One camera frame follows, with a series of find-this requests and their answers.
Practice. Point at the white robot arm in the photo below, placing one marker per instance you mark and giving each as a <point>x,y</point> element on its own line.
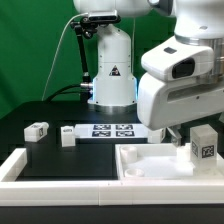
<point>195,19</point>

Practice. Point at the white marker base plate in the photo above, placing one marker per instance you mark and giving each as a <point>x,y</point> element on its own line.
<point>110,131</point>

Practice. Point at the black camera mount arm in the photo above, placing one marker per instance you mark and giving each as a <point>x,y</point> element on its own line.
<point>83,30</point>

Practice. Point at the white square tabletop tray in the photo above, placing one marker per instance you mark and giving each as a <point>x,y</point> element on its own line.
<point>164,162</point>

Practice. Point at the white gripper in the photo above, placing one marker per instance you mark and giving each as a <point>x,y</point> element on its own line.
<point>184,81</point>

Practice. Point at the grey depth camera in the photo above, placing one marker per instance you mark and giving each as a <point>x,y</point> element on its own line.
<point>103,16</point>

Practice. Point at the white U-shaped obstacle fence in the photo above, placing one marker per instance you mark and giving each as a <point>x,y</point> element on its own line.
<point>101,193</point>

